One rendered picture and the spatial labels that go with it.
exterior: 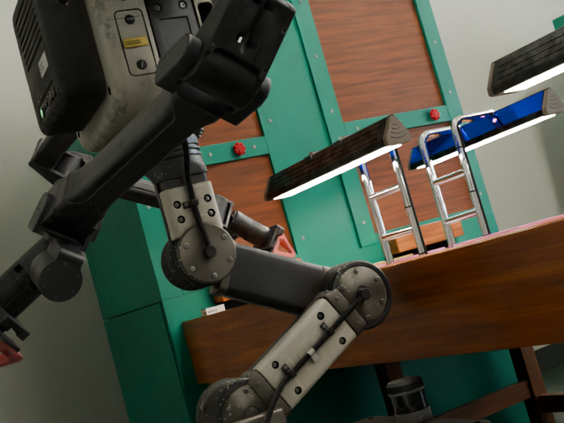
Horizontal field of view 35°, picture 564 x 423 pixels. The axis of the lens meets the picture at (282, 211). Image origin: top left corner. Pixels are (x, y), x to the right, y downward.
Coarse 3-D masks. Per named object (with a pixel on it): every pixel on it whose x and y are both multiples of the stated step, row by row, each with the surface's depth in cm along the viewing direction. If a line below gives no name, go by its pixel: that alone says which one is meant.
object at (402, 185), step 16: (336, 144) 233; (368, 176) 253; (400, 176) 240; (368, 192) 253; (384, 192) 247; (400, 192) 241; (416, 224) 239; (384, 240) 251; (416, 240) 239; (384, 256) 252
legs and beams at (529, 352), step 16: (512, 352) 311; (528, 352) 309; (384, 368) 279; (400, 368) 281; (528, 368) 308; (384, 384) 281; (512, 384) 307; (528, 384) 308; (544, 384) 310; (384, 400) 282; (480, 400) 296; (496, 400) 299; (512, 400) 303; (528, 400) 309; (544, 400) 305; (560, 400) 299; (448, 416) 288; (464, 416) 291; (480, 416) 294; (544, 416) 306
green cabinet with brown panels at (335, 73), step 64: (320, 0) 313; (384, 0) 328; (320, 64) 305; (384, 64) 321; (256, 128) 289; (320, 128) 301; (256, 192) 284; (320, 192) 295; (448, 192) 323; (128, 256) 275; (320, 256) 290
